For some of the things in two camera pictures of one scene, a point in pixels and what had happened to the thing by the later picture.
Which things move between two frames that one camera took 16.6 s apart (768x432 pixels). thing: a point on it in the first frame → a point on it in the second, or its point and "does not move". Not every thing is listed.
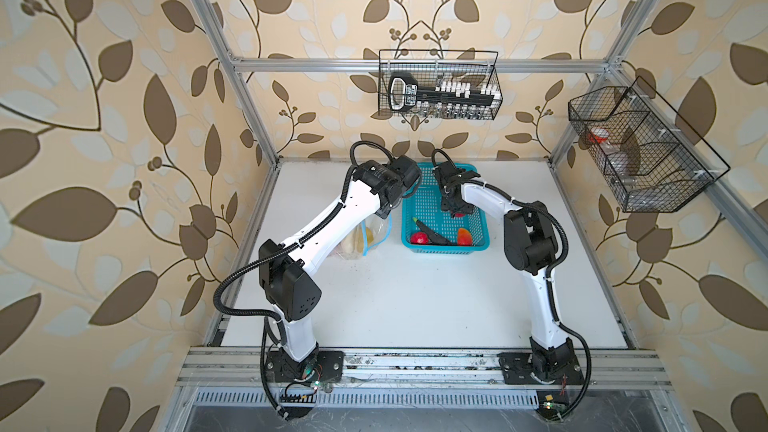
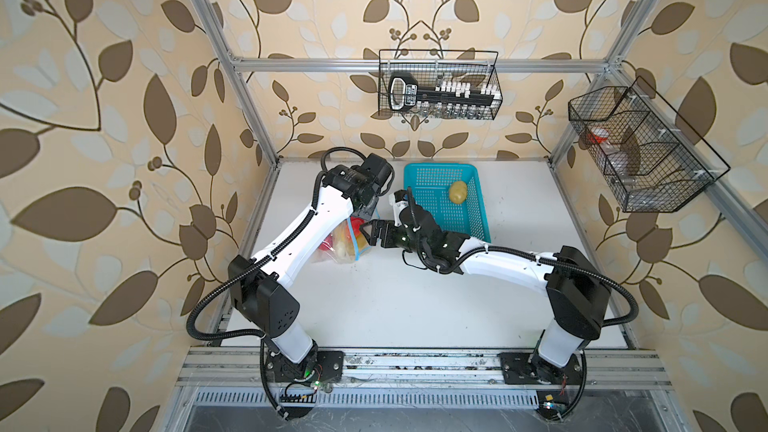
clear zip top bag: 364,236 does not move
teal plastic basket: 429,228 does not move
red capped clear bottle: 600,136 does not move
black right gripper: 463,209 → 387,225
